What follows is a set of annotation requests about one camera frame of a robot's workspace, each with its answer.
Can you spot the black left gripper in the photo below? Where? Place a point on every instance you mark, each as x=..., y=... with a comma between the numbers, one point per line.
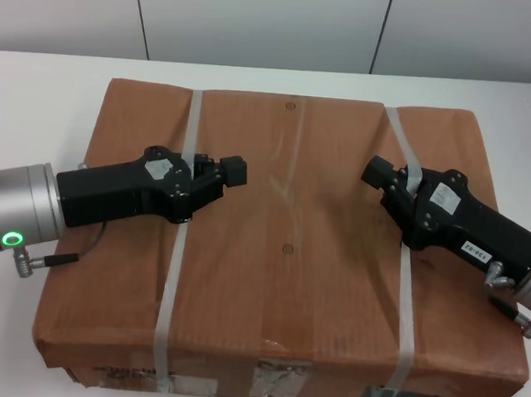
x=109, y=191

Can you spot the brown cardboard box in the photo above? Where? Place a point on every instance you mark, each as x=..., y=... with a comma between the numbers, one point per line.
x=285, y=292

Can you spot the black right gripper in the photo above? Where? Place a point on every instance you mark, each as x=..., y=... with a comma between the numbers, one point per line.
x=474, y=229

